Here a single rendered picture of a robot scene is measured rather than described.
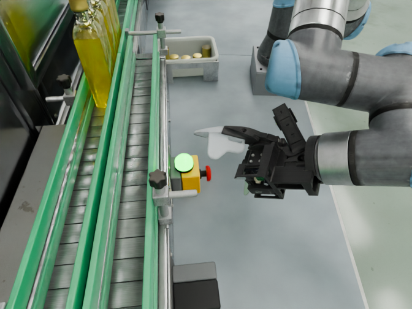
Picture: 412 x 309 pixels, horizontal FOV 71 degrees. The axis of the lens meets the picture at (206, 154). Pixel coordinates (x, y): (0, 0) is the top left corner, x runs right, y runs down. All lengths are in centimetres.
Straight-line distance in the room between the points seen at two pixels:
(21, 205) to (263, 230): 51
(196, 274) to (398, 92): 42
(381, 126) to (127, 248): 43
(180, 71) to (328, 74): 73
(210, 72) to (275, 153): 67
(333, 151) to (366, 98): 8
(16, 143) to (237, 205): 51
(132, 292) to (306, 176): 32
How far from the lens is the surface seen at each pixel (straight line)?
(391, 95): 44
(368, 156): 40
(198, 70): 107
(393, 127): 41
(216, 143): 48
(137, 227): 56
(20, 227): 64
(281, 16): 97
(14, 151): 73
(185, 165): 67
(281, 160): 46
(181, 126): 91
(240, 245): 68
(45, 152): 75
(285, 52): 41
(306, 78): 41
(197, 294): 55
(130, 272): 53
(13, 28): 72
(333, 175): 42
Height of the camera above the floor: 136
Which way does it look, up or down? 48 degrees down
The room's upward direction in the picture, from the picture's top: straight up
